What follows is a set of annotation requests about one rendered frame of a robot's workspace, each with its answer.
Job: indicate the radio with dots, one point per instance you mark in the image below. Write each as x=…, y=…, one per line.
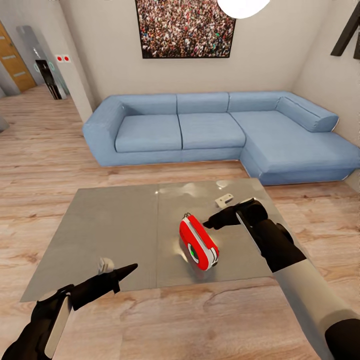
x=201, y=247

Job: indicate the standing mirror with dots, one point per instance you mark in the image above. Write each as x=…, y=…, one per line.
x=41, y=62

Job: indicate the picture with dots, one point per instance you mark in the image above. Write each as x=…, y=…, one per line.
x=184, y=29

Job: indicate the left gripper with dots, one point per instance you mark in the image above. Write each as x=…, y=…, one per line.
x=107, y=282

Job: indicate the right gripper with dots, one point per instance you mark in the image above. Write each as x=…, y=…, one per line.
x=218, y=220

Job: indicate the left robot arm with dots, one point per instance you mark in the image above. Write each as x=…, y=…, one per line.
x=40, y=338

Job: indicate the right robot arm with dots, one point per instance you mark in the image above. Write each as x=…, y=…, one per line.
x=330, y=325

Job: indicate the sofa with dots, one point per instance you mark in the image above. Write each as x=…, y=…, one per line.
x=280, y=138

